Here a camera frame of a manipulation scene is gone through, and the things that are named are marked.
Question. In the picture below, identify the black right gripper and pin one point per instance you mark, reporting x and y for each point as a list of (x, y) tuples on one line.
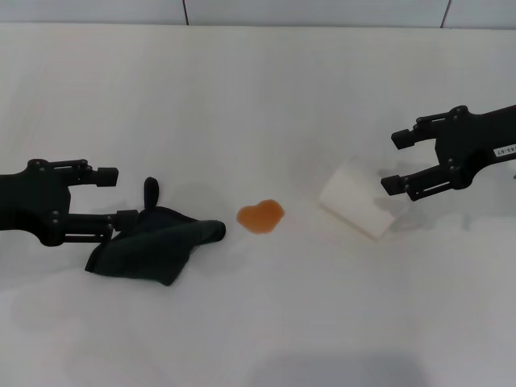
[(475, 141)]

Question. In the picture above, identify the dark cloth rag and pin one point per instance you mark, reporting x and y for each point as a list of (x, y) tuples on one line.
[(141, 250)]

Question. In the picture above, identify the orange brown liquid stain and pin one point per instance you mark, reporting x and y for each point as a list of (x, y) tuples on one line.
[(260, 217)]

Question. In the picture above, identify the white paper cup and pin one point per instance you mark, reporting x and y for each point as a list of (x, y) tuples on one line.
[(354, 201)]

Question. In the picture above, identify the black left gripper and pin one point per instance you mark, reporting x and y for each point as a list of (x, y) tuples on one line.
[(36, 201)]

